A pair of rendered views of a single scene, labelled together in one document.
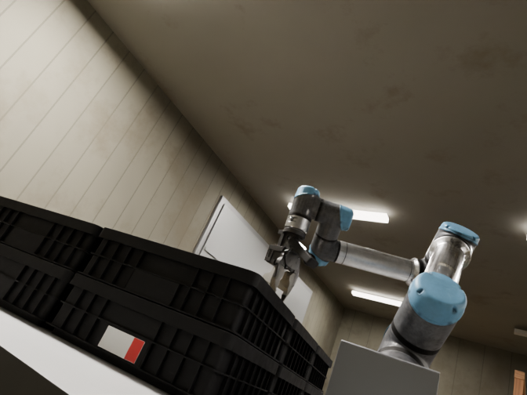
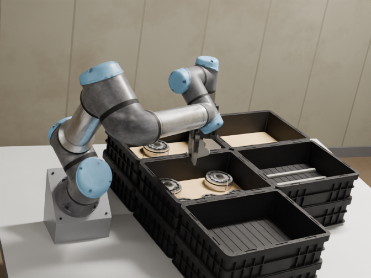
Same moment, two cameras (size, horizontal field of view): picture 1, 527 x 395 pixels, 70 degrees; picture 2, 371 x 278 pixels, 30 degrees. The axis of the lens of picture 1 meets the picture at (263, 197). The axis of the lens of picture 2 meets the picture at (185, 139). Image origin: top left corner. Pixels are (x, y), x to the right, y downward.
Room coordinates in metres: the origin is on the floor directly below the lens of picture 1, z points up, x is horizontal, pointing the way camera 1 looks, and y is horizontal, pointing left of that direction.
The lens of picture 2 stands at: (2.07, -2.04, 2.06)
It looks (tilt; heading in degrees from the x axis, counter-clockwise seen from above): 25 degrees down; 118
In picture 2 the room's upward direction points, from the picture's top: 9 degrees clockwise
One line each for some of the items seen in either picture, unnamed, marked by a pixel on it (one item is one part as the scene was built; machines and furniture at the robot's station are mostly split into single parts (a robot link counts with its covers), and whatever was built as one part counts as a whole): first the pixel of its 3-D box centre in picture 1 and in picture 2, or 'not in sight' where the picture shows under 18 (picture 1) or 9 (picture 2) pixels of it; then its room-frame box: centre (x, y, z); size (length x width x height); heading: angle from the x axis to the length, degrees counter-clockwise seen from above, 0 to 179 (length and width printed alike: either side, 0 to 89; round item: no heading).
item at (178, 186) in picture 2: not in sight; (167, 185); (1.03, -0.15, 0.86); 0.10 x 0.10 x 0.01
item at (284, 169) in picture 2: not in sight; (292, 175); (1.34, 0.26, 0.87); 0.40 x 0.30 x 0.11; 61
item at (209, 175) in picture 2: not in sight; (218, 177); (1.13, 0.05, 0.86); 0.10 x 0.10 x 0.01
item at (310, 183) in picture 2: not in sight; (295, 164); (1.34, 0.26, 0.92); 0.40 x 0.30 x 0.02; 61
